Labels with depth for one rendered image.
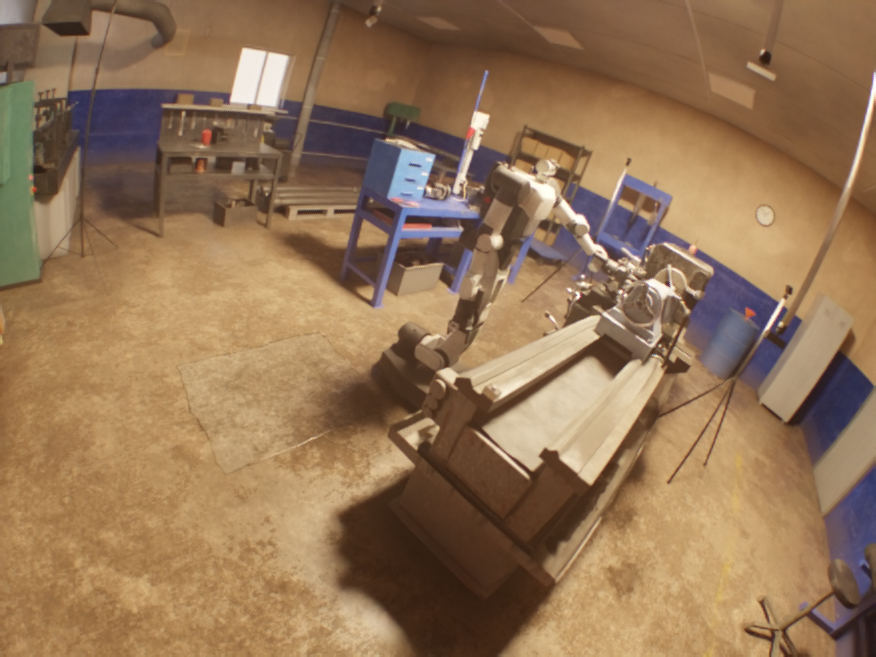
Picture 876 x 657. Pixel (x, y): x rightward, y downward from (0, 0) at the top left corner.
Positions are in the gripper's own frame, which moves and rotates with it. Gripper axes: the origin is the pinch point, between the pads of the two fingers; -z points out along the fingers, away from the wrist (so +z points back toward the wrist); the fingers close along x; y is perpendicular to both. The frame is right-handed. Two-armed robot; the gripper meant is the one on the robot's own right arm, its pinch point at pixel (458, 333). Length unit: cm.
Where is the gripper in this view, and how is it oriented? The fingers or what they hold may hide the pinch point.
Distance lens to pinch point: 190.9
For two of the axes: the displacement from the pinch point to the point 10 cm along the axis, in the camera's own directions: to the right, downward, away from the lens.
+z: 2.3, -8.7, -4.4
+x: 7.9, 4.3, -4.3
